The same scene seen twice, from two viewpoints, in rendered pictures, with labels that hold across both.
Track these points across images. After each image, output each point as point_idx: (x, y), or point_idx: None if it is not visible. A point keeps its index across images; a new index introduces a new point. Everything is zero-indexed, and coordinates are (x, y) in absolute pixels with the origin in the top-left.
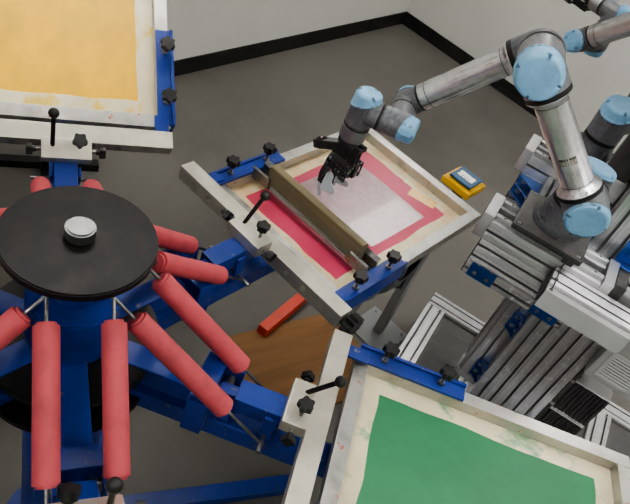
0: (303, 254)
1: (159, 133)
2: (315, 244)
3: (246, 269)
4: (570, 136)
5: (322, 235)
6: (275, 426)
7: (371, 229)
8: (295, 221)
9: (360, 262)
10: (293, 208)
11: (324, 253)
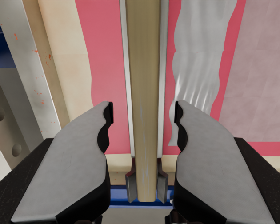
0: (86, 99)
1: None
2: (124, 93)
3: None
4: None
5: (127, 107)
6: None
7: (255, 116)
8: None
9: (126, 191)
10: (122, 3)
11: (124, 114)
